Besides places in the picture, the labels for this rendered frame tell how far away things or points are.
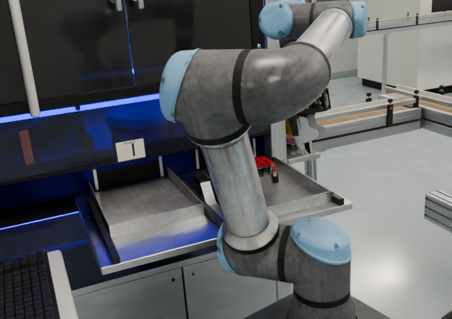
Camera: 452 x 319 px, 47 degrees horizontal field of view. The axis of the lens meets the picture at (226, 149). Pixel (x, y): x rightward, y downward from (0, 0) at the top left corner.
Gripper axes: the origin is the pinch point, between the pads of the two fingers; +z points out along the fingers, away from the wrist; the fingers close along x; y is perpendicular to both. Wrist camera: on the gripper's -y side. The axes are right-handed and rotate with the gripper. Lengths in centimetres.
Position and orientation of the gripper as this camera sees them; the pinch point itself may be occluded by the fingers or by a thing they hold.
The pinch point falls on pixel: (303, 149)
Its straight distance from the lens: 128.6
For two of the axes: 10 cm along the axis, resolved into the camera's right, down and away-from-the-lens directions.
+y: 8.3, -0.9, -5.5
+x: 5.3, -1.7, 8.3
